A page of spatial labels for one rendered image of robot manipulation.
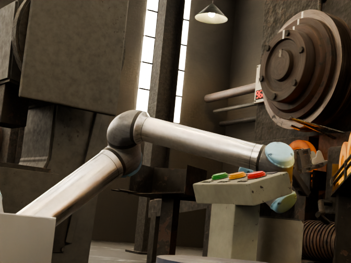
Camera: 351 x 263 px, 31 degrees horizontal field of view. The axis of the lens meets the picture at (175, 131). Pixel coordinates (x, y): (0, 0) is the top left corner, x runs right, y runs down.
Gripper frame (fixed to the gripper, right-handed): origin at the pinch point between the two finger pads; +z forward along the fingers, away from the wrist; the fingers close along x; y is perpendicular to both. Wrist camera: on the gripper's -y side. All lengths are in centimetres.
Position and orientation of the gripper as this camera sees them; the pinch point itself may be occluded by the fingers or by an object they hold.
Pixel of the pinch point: (325, 163)
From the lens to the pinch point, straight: 241.0
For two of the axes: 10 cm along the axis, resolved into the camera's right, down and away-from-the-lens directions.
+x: -4.8, 0.8, 8.7
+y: -1.8, -9.8, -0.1
